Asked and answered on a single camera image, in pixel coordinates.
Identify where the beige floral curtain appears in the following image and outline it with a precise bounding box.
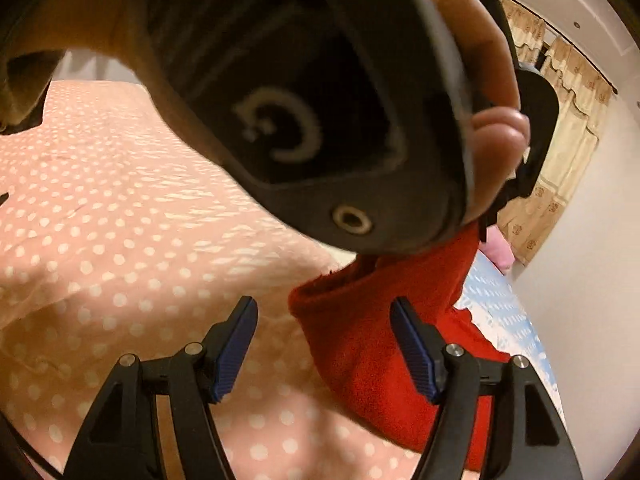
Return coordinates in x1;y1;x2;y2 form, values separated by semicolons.
494;0;614;267

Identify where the person's left hand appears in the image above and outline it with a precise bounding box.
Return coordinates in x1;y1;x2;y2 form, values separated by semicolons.
410;0;532;225

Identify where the red embroidered knit sweater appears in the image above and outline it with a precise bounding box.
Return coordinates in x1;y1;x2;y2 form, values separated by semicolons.
289;220;512;457

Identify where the pink pillow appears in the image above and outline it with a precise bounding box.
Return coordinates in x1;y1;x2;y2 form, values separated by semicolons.
487;227;516;272

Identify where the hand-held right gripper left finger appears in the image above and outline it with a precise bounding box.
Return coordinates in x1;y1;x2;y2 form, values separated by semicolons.
65;296;259;480

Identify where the black cable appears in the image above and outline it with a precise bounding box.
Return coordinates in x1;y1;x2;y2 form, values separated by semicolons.
0;410;66;480

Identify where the pink and blue dotted bedsheet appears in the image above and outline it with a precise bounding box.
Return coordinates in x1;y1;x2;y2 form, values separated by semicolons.
0;80;557;480

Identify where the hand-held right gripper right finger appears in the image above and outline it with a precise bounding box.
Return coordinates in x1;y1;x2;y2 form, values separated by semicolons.
390;297;583;480

